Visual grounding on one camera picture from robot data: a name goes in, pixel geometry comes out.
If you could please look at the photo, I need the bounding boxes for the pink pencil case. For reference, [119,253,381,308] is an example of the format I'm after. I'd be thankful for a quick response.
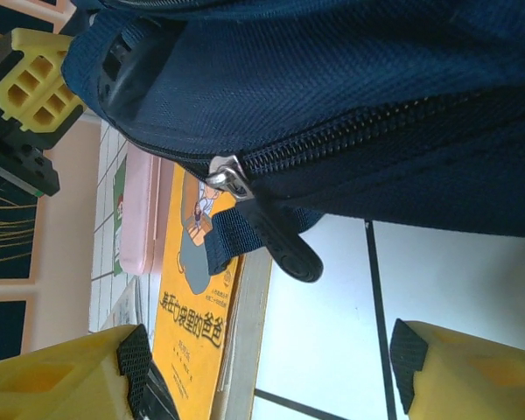
[119,148,164,277]

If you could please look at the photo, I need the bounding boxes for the clear ruler set package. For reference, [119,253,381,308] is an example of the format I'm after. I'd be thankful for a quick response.
[108,277,144,330]

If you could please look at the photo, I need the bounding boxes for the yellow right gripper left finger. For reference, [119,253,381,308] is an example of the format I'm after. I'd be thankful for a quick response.
[0,323,154,420]

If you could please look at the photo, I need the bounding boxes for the navy blue backpack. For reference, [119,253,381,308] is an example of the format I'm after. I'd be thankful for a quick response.
[63,0,525,284]

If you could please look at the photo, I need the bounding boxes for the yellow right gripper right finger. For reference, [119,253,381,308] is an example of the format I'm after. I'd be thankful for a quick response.
[388,318,525,420]

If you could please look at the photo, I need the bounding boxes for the yellow book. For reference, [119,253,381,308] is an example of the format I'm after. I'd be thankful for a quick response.
[150,161,275,420]

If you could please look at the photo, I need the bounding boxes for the green card package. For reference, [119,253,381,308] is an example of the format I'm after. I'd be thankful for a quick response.
[111,155,130,277]

